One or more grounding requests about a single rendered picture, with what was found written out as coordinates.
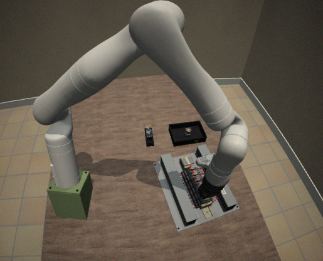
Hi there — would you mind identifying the black relay socket row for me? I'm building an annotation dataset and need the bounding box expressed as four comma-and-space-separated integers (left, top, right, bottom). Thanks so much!
181, 169, 202, 208

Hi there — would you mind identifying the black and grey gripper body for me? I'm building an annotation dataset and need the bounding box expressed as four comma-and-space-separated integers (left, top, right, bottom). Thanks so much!
196, 153, 231, 199

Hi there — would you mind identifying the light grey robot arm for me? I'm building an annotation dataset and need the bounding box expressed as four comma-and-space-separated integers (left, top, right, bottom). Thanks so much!
33, 0, 248, 188

